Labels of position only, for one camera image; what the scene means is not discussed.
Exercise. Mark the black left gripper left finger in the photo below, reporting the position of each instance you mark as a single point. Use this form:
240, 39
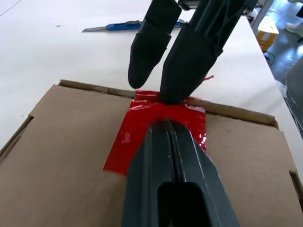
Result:
142, 189

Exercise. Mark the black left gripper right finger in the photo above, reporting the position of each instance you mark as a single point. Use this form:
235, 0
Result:
213, 201

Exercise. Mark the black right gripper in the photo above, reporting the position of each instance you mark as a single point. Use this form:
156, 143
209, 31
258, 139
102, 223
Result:
188, 4

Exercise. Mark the red tape strip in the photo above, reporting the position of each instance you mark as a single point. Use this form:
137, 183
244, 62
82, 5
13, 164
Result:
129, 142

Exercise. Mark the blue utility knife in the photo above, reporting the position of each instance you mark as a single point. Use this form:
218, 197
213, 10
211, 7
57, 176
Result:
118, 26

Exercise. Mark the brown cardboard box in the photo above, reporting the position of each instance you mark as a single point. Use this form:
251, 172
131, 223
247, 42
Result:
59, 153

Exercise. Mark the yellow cardboard box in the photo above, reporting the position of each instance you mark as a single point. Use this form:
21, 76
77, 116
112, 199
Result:
266, 35

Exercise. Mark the small red tape scrap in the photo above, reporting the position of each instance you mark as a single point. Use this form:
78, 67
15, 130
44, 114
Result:
208, 78

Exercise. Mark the white shoe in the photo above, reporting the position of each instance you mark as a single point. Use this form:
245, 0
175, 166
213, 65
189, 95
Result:
293, 28

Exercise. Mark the grey curved cover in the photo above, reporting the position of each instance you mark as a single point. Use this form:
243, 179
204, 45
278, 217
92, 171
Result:
296, 94

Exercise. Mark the grey metal post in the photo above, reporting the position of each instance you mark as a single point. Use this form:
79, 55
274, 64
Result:
262, 11

